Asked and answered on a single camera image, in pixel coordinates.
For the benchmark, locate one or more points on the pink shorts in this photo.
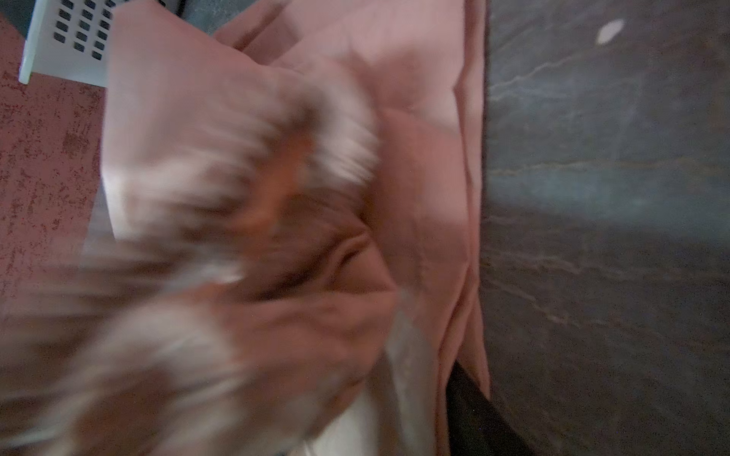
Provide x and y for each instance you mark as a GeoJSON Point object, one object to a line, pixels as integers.
{"type": "Point", "coordinates": [293, 264]}

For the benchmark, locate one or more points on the white plastic laundry basket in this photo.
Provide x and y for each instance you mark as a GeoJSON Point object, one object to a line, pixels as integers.
{"type": "Point", "coordinates": [68, 39]}

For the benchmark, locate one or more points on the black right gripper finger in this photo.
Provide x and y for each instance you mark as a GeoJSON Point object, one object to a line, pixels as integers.
{"type": "Point", "coordinates": [475, 427]}

